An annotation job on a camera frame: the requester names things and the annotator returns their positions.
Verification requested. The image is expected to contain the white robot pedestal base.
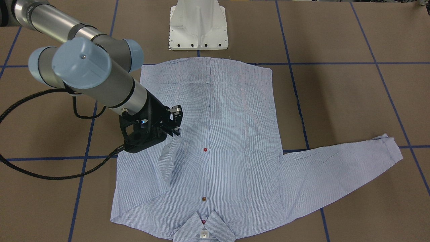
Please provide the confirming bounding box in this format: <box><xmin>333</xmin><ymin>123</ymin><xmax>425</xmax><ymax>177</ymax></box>
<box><xmin>168</xmin><ymin>0</ymin><xmax>229</xmax><ymax>51</ymax></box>

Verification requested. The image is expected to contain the blue striped button shirt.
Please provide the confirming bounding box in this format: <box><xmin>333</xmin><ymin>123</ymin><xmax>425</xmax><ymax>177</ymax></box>
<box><xmin>110</xmin><ymin>57</ymin><xmax>403</xmax><ymax>242</ymax></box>

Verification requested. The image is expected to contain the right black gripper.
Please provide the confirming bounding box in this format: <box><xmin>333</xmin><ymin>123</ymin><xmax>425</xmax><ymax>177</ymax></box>
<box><xmin>119</xmin><ymin>92</ymin><xmax>183</xmax><ymax>153</ymax></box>

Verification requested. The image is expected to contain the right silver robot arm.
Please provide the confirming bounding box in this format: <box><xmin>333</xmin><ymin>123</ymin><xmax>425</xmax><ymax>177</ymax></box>
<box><xmin>1</xmin><ymin>0</ymin><xmax>183</xmax><ymax>153</ymax></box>

